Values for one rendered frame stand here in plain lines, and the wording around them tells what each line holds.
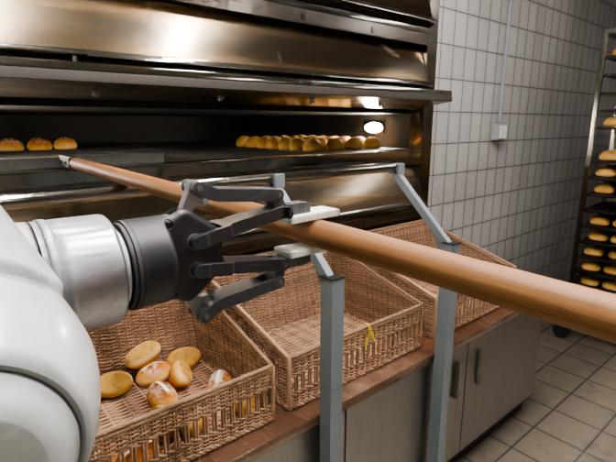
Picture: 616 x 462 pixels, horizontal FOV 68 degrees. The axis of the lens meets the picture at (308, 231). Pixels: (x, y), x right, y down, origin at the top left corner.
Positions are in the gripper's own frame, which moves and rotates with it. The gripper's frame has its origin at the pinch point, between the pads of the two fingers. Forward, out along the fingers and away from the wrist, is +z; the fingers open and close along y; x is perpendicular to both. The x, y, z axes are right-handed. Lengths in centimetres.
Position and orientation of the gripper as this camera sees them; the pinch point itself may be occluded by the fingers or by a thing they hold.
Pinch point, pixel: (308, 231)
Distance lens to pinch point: 50.1
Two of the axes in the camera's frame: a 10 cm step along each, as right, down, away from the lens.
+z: 7.7, -1.4, 6.2
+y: 0.0, 9.7, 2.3
